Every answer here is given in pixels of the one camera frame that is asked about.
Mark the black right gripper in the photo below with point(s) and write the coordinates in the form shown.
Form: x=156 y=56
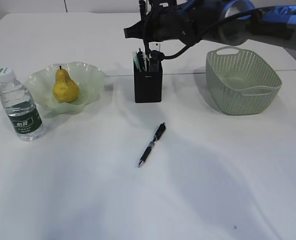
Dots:
x=166 y=21

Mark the clear plastic ruler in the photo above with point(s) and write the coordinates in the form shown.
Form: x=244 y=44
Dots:
x=153 y=63

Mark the black pen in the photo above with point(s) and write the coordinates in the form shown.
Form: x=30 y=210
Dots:
x=145 y=55
x=140 y=60
x=157 y=135

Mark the yellow pear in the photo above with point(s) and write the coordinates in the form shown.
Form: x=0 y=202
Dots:
x=65 y=90

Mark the clear water bottle green label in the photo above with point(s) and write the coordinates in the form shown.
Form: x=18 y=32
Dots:
x=19 y=106

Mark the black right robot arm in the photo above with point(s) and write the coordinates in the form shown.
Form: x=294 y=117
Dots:
x=233 y=22

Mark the black square pen holder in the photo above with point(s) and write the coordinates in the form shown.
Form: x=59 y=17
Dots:
x=148 y=85

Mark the green wavy glass plate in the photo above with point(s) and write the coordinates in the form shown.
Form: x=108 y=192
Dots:
x=89 y=78

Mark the green woven plastic basket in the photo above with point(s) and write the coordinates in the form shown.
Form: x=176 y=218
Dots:
x=242 y=83

